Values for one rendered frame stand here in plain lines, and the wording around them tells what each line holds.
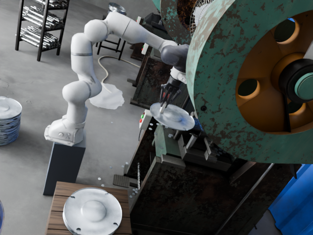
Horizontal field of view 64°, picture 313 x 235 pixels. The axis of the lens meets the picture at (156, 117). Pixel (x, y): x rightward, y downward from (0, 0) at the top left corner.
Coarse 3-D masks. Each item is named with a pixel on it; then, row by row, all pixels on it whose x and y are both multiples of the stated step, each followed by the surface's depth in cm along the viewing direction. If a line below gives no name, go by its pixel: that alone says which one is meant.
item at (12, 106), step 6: (0, 96) 194; (0, 102) 188; (6, 102) 191; (12, 102) 194; (18, 102) 196; (0, 108) 183; (6, 108) 185; (12, 108) 188; (18, 108) 191; (0, 114) 178; (6, 114) 181; (12, 114) 183; (18, 114) 185
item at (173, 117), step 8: (152, 104) 156; (152, 112) 149; (168, 112) 154; (176, 112) 158; (184, 112) 163; (160, 120) 144; (168, 120) 147; (176, 120) 149; (184, 120) 154; (192, 120) 158; (176, 128) 143
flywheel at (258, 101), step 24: (312, 24) 91; (264, 48) 95; (288, 48) 95; (312, 48) 90; (240, 72) 99; (264, 72) 100; (288, 72) 91; (312, 72) 88; (240, 96) 107; (264, 96) 105; (288, 96) 94; (312, 96) 91; (264, 120) 112; (312, 120) 114
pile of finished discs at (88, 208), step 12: (84, 192) 134; (96, 192) 137; (72, 204) 125; (84, 204) 127; (96, 204) 130; (108, 204) 133; (72, 216) 120; (84, 216) 122; (96, 216) 124; (108, 216) 127; (120, 216) 130; (72, 228) 115; (84, 228) 117; (96, 228) 120; (108, 228) 122
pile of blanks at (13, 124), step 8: (0, 120) 175; (8, 120) 180; (16, 120) 186; (0, 128) 179; (8, 128) 183; (16, 128) 191; (0, 136) 183; (8, 136) 187; (16, 136) 198; (0, 144) 187
